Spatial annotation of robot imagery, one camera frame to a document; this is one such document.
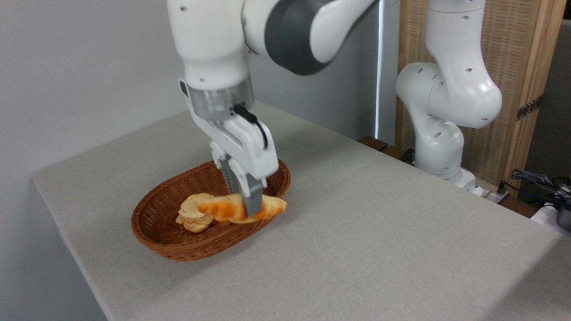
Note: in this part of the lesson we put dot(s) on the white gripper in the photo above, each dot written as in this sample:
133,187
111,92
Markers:
250,151

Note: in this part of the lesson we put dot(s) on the long golden croissant bread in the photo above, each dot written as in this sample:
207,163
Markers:
223,209

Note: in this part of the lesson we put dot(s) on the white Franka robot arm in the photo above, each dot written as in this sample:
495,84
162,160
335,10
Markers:
446,89

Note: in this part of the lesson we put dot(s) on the pale round bread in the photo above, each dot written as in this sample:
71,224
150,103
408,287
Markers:
192,217

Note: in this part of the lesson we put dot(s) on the brown woven wicker basket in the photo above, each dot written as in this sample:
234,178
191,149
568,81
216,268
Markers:
178,245

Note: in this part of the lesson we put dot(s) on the black metal screen hinge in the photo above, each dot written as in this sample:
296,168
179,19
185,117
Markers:
529,107

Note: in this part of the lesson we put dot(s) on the wooden woven screen panel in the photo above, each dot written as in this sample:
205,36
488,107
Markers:
513,44

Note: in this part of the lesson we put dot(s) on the dark grey partition panel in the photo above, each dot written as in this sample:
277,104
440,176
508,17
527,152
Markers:
553,111

